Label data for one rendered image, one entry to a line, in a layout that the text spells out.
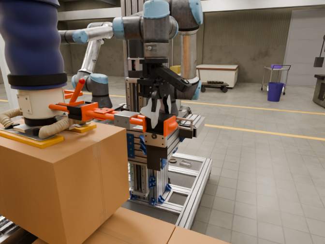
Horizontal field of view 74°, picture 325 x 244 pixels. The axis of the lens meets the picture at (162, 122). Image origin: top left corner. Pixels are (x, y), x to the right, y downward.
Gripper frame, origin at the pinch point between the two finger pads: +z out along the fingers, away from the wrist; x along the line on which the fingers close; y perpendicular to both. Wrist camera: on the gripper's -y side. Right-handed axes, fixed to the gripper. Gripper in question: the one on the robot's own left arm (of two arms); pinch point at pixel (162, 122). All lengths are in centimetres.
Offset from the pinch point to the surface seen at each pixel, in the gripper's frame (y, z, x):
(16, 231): 69, 60, 19
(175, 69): 375, 49, -848
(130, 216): 31, 66, -20
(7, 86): 366, 33, -142
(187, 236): -3, 66, -22
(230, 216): -12, 119, -111
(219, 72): 166, 48, -782
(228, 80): 129, 77, -787
